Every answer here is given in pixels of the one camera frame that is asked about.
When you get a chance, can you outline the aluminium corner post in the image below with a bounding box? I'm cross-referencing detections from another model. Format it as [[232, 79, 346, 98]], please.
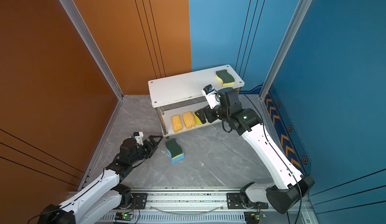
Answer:
[[59, 0, 124, 100], [259, 0, 313, 100]]

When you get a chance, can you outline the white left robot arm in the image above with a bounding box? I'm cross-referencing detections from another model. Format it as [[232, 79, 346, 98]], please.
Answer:
[[38, 132, 163, 224]]

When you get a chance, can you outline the blue sponge bottom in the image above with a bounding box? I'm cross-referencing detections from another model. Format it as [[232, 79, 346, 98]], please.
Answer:
[[167, 151, 185, 163]]

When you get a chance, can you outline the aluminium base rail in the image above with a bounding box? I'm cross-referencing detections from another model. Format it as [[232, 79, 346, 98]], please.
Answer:
[[97, 187, 319, 224]]

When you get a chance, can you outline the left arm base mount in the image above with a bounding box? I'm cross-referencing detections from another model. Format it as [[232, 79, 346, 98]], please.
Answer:
[[118, 192, 148, 210]]

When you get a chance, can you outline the green circuit board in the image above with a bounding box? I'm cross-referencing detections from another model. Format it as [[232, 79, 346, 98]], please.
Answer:
[[244, 212, 265, 224], [114, 213, 134, 222]]

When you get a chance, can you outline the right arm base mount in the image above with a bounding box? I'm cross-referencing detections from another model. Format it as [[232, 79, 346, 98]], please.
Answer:
[[226, 192, 268, 210]]

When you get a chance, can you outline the left aluminium corner post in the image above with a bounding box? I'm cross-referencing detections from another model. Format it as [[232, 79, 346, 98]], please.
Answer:
[[59, 0, 124, 100]]

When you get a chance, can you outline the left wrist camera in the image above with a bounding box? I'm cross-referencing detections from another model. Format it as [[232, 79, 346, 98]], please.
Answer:
[[132, 132, 144, 146]]

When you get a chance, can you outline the right aluminium corner post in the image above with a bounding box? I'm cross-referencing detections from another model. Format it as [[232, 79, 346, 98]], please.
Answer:
[[259, 0, 313, 100]]

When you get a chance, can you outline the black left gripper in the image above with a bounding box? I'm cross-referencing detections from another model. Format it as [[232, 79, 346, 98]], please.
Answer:
[[129, 135, 162, 167]]

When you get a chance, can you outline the yellow green sponge middle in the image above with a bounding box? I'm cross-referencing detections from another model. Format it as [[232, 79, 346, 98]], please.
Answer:
[[165, 139, 183, 157]]

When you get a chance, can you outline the orange cellulose sponge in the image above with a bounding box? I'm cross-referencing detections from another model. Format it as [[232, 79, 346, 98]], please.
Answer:
[[171, 115, 183, 133], [183, 111, 196, 129]]

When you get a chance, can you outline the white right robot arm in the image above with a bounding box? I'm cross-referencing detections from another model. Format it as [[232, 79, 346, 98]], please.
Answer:
[[195, 85, 315, 214]]

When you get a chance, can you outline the left green circuit board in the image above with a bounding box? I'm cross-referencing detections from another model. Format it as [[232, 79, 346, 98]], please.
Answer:
[[114, 213, 134, 222]]

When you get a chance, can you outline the right green circuit board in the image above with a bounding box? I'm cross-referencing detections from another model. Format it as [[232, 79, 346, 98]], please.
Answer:
[[244, 212, 265, 224]]

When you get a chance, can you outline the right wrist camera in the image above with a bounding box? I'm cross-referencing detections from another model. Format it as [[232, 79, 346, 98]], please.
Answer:
[[202, 84, 220, 109]]

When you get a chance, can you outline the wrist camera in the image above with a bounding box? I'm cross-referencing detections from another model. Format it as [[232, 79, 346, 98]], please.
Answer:
[[202, 84, 220, 109], [132, 132, 144, 146]]

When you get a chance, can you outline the white two-tier metal shelf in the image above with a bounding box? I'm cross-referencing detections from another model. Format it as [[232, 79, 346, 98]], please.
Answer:
[[148, 65, 245, 137]]

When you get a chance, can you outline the green scrub sponge top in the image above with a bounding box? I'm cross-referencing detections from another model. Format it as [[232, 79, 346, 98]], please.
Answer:
[[216, 69, 235, 86]]

